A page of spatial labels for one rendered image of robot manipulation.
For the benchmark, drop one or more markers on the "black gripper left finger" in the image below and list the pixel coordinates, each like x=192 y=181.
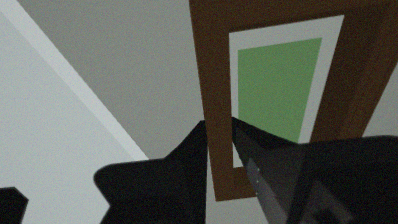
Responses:
x=183 y=172

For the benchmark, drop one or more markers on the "brown picture frame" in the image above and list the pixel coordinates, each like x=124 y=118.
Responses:
x=303 y=70

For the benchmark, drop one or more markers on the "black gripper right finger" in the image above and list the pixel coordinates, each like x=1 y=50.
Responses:
x=279 y=170

